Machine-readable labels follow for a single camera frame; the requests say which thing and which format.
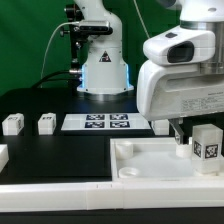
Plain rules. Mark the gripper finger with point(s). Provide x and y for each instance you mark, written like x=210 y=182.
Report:
x=179 y=134

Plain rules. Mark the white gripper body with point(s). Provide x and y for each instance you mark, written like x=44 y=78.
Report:
x=178 y=91

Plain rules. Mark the white square tabletop part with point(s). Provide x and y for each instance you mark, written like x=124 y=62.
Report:
x=148 y=159

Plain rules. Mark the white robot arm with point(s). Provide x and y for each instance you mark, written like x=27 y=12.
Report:
x=106 y=74

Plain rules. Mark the white marker plate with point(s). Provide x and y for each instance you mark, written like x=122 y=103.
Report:
x=108 y=121

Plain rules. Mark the white left fence piece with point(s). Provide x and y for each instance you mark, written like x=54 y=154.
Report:
x=4 y=157

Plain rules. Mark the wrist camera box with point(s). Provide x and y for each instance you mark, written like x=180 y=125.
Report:
x=180 y=46

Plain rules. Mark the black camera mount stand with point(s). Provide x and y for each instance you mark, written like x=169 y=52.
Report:
x=77 y=41

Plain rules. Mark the white front fence wall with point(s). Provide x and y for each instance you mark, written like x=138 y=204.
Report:
x=112 y=195

